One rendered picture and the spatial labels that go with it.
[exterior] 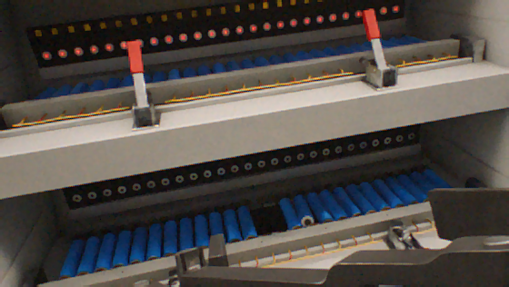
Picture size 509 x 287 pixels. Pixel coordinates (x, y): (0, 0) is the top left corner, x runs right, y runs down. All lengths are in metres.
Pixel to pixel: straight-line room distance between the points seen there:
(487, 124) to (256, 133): 0.32
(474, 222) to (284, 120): 0.23
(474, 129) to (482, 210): 0.38
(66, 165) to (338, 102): 0.29
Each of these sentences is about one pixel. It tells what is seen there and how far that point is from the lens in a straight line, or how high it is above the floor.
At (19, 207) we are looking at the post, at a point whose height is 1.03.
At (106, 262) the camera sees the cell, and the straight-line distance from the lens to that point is 0.51.
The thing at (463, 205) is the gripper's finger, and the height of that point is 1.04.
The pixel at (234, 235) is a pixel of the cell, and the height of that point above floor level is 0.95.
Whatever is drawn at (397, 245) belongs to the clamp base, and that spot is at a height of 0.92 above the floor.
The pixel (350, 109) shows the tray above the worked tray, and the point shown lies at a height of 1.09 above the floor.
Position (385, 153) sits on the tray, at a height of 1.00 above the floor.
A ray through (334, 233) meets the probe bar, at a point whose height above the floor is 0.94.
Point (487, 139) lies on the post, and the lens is 0.58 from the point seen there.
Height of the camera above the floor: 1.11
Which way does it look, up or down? 5 degrees down
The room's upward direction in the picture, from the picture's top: 9 degrees counter-clockwise
